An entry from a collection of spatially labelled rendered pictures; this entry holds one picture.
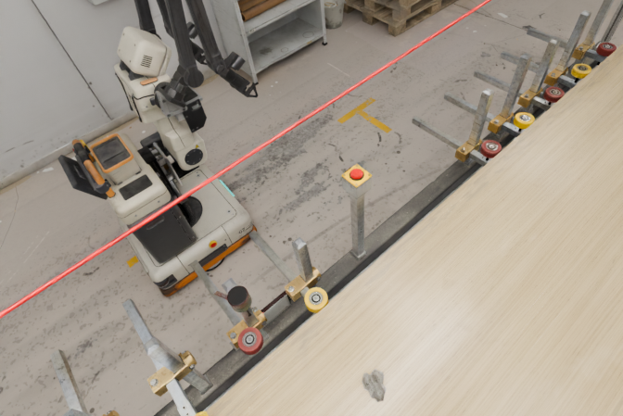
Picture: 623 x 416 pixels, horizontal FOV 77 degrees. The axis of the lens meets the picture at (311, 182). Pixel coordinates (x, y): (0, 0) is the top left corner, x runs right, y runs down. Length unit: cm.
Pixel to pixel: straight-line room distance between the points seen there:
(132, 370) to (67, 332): 51
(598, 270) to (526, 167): 47
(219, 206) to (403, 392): 161
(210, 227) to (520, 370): 172
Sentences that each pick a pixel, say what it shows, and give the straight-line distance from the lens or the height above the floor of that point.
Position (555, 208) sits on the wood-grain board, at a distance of 174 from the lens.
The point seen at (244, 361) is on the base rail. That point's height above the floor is 70.
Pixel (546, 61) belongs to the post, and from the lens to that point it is 221.
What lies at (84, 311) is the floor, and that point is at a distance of 286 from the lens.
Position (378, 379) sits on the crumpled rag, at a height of 91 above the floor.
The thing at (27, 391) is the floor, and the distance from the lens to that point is 286.
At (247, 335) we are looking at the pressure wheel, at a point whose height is 90.
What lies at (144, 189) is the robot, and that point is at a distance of 203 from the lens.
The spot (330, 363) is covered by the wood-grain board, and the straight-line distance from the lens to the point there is 133.
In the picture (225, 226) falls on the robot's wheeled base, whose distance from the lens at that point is 241.
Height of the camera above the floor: 219
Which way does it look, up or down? 50 degrees down
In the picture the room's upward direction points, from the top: 9 degrees counter-clockwise
